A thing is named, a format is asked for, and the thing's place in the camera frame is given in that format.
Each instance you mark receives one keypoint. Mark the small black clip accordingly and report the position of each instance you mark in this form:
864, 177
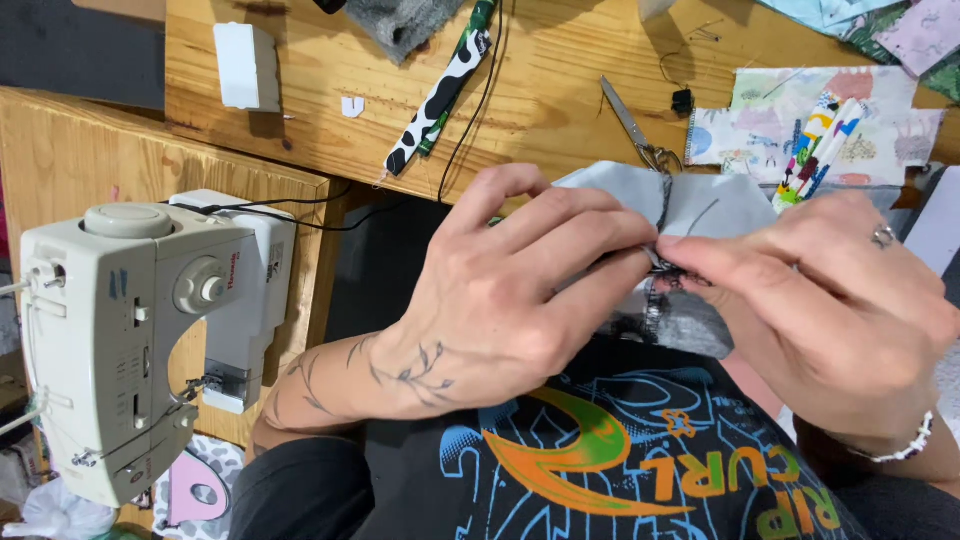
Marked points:
682, 101

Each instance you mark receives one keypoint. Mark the person's right hand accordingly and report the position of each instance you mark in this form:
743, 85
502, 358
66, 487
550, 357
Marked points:
840, 330

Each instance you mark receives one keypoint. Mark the grey fabric piece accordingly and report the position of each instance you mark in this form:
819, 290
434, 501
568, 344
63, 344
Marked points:
724, 210

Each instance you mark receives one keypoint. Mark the white flat board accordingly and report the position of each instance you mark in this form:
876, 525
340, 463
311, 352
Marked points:
937, 221

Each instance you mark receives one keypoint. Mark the white plastic bag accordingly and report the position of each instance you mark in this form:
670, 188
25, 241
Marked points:
56, 514

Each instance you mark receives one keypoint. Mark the person's left hand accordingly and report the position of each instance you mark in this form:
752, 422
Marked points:
487, 300

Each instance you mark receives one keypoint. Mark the white sewing machine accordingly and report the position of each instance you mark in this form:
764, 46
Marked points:
97, 322

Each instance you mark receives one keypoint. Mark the pastel patterned fabric piece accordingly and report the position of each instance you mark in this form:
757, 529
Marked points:
750, 127

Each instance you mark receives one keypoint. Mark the black printed shirt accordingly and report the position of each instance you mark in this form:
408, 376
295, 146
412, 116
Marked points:
600, 465

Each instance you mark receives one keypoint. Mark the small white plastic piece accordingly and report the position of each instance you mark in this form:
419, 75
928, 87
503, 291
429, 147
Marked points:
352, 107

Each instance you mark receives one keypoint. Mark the white plastic box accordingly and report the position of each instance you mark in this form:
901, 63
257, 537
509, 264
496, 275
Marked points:
240, 67

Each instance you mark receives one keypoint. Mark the grey felt cloth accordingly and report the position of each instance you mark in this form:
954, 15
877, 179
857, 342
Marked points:
397, 22

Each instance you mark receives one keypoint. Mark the metal scissors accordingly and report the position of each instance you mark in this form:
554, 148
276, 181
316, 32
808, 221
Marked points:
626, 116

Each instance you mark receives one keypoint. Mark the pink leopard print pouch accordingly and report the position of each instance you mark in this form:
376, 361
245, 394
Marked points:
195, 487

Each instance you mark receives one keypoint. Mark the heap of patterned fabrics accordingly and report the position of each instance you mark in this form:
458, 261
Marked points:
900, 30

